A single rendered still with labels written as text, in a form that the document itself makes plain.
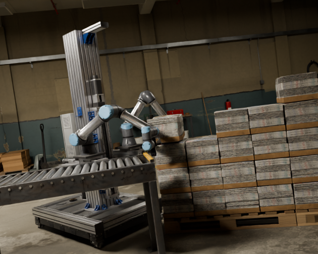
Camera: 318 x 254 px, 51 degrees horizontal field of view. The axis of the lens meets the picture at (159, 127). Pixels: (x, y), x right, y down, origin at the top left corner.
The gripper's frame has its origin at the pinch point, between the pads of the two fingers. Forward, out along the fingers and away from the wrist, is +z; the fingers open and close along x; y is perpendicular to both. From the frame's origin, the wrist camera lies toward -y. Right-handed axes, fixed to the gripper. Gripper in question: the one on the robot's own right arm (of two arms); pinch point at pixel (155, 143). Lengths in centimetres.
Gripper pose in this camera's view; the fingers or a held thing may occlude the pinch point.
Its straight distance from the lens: 304.0
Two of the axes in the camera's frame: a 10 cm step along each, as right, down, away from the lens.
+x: -9.8, 1.1, 1.9
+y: -1.2, -9.9, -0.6
